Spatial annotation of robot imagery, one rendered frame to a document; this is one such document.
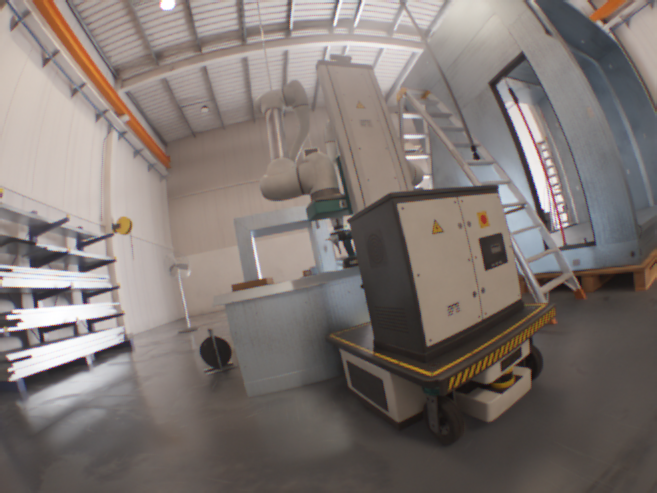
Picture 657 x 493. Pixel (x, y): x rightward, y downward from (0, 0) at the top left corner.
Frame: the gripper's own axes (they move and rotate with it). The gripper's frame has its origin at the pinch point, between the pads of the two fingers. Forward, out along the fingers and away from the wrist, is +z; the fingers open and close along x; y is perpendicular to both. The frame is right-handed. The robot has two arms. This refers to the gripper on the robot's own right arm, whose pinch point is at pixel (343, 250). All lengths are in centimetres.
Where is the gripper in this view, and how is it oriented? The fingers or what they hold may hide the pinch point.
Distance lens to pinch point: 191.8
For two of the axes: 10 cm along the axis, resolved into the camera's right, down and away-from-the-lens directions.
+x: 9.8, -2.1, -0.1
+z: 2.1, 9.7, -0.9
